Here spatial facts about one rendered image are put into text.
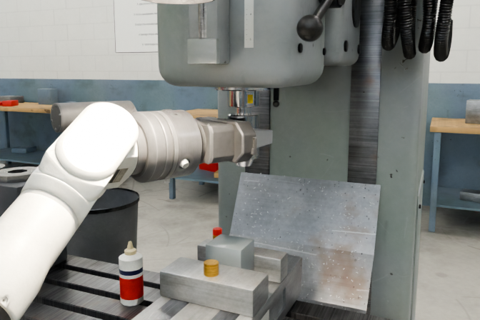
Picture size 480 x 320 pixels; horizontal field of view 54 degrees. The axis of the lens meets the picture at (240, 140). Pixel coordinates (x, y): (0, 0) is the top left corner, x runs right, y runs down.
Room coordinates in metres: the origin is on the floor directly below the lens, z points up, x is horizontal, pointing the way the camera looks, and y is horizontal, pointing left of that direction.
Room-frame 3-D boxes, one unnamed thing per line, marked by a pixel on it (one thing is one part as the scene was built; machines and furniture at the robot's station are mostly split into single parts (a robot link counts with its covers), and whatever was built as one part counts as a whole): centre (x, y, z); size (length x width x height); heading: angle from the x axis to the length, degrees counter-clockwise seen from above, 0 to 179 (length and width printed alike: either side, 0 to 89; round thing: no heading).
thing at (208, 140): (0.63, 0.06, 1.23); 0.13 x 0.12 x 0.10; 42
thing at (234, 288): (0.64, 0.04, 1.02); 0.15 x 0.06 x 0.04; 66
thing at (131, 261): (0.77, 0.19, 0.99); 0.04 x 0.04 x 0.11
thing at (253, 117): (0.69, -0.01, 1.26); 0.05 x 0.05 x 0.01
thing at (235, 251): (0.70, 0.02, 1.04); 0.06 x 0.05 x 0.06; 66
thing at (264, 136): (0.66, -0.03, 1.24); 0.06 x 0.02 x 0.03; 132
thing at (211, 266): (0.64, 0.04, 1.05); 0.02 x 0.02 x 0.02
